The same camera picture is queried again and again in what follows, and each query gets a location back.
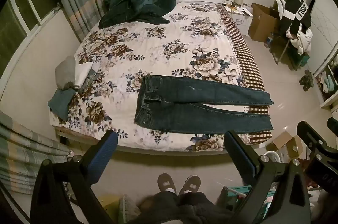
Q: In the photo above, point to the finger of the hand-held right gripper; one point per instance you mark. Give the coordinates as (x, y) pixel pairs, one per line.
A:
(310, 134)
(333, 125)

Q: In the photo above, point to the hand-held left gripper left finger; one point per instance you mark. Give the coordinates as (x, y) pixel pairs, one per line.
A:
(101, 156)

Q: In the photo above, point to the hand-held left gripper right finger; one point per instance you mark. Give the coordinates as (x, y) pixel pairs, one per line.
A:
(243, 158)

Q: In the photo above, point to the blue denim pants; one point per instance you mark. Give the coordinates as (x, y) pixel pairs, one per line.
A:
(158, 97)

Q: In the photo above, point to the small cardboard box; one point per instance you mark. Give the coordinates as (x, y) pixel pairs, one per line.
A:
(286, 143)

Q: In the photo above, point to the white open shelf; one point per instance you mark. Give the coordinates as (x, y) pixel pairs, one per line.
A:
(327, 97)

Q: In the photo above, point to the teal plastic basket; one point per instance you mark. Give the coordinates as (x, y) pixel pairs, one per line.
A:
(235, 195)

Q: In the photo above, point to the teal item on shelf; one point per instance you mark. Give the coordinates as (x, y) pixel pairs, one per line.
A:
(329, 83)

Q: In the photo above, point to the yellow object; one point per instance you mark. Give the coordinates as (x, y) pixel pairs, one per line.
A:
(111, 205)

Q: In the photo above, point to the pair of dark slippers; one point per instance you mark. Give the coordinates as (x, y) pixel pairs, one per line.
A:
(306, 80)

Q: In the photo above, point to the white ribbed object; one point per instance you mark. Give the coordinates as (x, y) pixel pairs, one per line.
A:
(128, 209)

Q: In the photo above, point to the teal folded cloth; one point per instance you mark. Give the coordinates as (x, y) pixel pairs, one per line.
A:
(62, 104)

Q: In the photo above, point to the person's left grey shoe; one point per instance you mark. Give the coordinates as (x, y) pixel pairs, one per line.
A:
(167, 183)

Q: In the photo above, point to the blue patterned cloth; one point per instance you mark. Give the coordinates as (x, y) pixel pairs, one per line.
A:
(92, 80)

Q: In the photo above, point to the person's dark trouser legs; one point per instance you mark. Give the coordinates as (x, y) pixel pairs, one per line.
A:
(184, 209)

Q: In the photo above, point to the white folded cloth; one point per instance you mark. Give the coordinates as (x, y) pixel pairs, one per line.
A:
(83, 73)

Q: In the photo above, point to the white clothes pile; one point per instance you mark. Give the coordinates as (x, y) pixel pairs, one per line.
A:
(302, 42)

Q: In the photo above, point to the brown checked bed sheet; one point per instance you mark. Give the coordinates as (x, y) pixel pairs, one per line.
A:
(245, 55)

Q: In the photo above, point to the blue bottle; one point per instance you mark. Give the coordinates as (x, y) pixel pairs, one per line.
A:
(269, 39)

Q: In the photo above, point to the black and white jacket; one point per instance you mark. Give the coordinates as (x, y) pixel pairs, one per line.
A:
(294, 11)

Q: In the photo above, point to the floral bed sheet bed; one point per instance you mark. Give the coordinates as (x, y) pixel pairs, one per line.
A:
(158, 49)

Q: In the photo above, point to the large cardboard box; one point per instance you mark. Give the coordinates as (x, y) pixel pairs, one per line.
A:
(260, 22)

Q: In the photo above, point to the white nightstand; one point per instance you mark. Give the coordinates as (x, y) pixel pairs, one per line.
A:
(241, 16)

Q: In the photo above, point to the dark green fleece blanket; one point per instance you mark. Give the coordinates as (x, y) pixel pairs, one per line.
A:
(142, 5)

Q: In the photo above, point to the window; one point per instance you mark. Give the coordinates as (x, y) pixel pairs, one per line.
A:
(23, 13)

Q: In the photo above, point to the green chair frame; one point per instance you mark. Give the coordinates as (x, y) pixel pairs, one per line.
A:
(293, 55)

